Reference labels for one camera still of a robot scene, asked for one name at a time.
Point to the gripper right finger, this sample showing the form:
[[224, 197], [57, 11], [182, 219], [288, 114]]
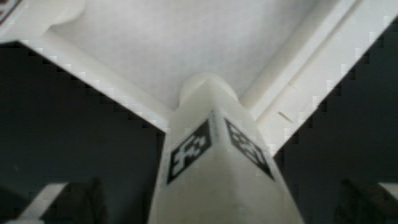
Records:
[[367, 204]]

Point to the white leg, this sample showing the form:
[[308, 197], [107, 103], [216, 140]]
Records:
[[219, 184]]

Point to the white desk top panel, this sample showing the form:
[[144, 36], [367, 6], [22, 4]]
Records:
[[136, 44]]

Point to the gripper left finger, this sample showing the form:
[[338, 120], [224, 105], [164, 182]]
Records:
[[68, 204]]

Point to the white U-shaped fence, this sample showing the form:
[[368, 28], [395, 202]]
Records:
[[335, 37]]

